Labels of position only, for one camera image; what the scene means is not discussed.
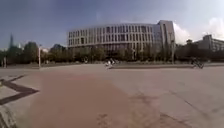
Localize large white many-windowed building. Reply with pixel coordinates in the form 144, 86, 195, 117
67, 19, 177, 61

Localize grey concrete paved plaza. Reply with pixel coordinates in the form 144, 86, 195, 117
0, 63, 224, 128

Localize pale lamp pole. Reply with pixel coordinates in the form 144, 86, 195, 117
37, 44, 42, 69

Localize row of trees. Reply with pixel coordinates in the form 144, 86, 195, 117
0, 41, 224, 65

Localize low grey building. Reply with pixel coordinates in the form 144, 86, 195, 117
186, 34, 224, 61

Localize distant slim tower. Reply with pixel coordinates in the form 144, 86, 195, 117
9, 33, 15, 48

